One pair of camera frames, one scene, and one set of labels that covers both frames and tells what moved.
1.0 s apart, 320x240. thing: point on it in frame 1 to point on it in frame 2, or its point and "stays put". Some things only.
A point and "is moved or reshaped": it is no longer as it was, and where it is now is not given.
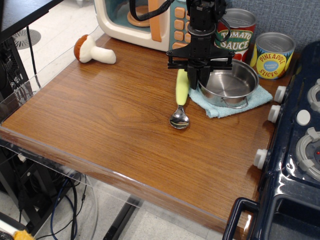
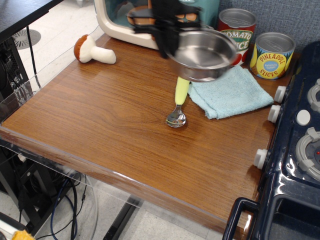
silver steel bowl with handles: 231,87 is moved or reshaped
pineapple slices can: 272,54 stays put
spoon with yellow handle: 179,119 stays put
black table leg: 122,221 stays put
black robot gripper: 200,54 to 169,16
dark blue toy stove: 287,207 stays put
